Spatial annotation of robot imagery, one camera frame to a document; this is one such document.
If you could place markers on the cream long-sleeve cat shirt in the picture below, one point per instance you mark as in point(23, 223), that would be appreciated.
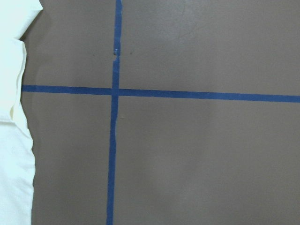
point(17, 161)

